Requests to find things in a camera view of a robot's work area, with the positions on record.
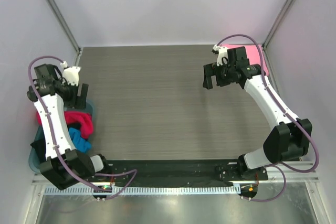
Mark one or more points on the folded pink t shirt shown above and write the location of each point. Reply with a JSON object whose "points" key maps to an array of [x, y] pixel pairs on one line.
{"points": [[252, 54]]}

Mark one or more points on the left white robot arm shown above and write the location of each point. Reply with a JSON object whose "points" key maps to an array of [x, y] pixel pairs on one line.
{"points": [[53, 90]]}

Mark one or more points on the blue t shirt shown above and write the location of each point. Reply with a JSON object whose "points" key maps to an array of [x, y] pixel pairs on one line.
{"points": [[80, 143]]}

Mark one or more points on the white slotted cable duct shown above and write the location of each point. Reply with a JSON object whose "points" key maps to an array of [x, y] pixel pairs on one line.
{"points": [[142, 191]]}

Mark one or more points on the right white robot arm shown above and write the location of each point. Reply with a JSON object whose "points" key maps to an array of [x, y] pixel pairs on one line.
{"points": [[288, 138]]}

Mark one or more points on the aluminium frame post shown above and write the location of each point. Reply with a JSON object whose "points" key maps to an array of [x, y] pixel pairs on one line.
{"points": [[58, 15], [279, 19]]}

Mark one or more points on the black t shirt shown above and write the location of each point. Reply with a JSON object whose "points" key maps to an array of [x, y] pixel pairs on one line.
{"points": [[39, 143]]}

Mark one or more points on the left aluminium frame post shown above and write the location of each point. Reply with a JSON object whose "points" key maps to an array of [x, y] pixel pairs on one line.
{"points": [[58, 15]]}

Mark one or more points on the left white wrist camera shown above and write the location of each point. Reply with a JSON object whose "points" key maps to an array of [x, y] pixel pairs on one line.
{"points": [[71, 74]]}

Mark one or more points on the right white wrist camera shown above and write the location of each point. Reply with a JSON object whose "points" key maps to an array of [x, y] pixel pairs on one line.
{"points": [[222, 55]]}

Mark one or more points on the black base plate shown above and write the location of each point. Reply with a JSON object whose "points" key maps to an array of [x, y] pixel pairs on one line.
{"points": [[181, 173]]}

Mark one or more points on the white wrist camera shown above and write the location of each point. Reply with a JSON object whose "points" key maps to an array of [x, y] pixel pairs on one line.
{"points": [[71, 74], [222, 55]]}

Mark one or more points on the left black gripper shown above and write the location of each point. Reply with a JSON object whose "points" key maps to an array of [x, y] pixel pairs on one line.
{"points": [[74, 102]]}

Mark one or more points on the red t shirt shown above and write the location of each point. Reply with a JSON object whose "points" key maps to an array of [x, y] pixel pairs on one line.
{"points": [[84, 119]]}

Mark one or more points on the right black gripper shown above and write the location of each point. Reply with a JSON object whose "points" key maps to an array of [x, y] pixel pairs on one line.
{"points": [[218, 75]]}

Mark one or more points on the right aluminium frame post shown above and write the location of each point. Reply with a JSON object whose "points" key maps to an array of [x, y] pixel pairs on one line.
{"points": [[279, 19]]}

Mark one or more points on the blue plastic basket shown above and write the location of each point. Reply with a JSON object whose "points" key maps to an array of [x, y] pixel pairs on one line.
{"points": [[33, 161]]}

